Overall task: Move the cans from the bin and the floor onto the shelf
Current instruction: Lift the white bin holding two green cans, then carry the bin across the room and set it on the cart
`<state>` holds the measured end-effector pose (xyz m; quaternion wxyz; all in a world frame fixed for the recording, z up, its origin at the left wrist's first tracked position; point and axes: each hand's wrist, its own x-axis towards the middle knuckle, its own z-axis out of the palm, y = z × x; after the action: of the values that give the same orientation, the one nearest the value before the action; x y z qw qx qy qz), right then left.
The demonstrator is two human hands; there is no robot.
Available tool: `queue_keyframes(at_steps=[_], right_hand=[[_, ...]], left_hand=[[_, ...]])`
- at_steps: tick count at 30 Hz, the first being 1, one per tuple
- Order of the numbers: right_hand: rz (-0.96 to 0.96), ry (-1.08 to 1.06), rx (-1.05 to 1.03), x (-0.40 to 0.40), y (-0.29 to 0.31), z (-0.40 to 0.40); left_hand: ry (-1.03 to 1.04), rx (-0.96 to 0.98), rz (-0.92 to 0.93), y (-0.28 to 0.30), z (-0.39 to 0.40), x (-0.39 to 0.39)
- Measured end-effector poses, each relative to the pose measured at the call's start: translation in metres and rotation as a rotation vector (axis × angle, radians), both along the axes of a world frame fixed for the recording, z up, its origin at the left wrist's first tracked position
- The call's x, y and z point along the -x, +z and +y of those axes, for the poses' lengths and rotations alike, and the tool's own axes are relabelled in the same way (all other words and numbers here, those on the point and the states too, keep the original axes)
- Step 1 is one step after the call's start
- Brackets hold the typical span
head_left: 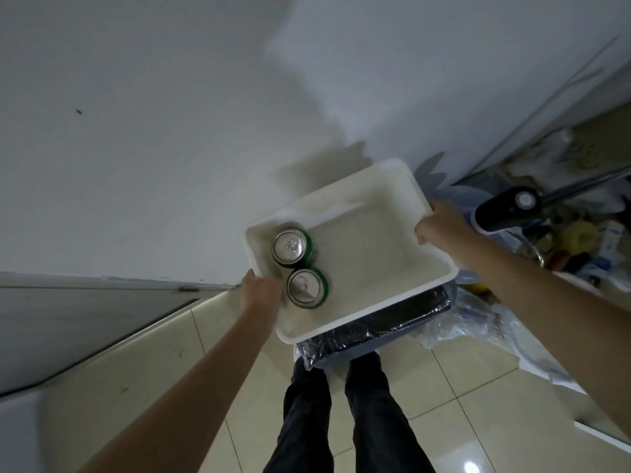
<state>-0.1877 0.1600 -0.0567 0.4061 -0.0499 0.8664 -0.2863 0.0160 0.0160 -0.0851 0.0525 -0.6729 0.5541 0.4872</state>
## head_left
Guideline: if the white cabinet door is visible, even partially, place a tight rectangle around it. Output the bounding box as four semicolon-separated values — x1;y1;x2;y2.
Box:
451;32;631;185

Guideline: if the yellow plastic object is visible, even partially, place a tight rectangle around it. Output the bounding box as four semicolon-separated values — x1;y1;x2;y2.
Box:
559;222;599;252

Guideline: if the green drink can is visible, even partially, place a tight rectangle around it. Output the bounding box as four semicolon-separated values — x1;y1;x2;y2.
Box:
286;266;330;308
271;229;313;267

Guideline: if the person's left hand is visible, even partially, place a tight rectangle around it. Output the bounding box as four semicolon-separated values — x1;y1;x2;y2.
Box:
240;270;285;322

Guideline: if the person's leg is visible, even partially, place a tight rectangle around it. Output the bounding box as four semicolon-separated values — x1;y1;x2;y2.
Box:
344;351;437;473
263;360;333;473

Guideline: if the white plastic bag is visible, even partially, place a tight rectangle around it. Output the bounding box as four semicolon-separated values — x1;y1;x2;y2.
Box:
508;129;592;183

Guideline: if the person's right hand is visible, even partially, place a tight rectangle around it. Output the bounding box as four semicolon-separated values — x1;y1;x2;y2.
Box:
415;201;476;259

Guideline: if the black handled stick vacuum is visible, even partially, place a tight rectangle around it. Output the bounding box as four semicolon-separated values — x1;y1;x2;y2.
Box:
476;165;631;233

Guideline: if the white plastic tray bin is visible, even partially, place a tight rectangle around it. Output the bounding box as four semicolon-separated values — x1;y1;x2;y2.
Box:
245;158;459;345

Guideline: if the grey door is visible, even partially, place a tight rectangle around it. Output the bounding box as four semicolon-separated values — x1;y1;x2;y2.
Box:
0;284;204;395

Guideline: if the clear plastic bag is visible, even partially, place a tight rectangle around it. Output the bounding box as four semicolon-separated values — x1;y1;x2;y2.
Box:
419;285;587;394

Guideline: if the person's right leg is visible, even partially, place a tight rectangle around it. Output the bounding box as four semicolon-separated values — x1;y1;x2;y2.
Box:
344;351;437;473

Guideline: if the person's right forearm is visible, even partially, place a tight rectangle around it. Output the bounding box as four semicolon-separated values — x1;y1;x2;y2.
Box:
451;230;631;431

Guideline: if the bin with black liner bag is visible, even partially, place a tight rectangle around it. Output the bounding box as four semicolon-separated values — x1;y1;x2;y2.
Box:
296;283;454;372

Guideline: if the person's left forearm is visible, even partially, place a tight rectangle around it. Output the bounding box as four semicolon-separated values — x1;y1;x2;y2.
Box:
79;310;281;473

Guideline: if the person's left leg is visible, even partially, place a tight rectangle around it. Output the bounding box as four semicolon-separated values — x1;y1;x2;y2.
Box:
263;360;333;473

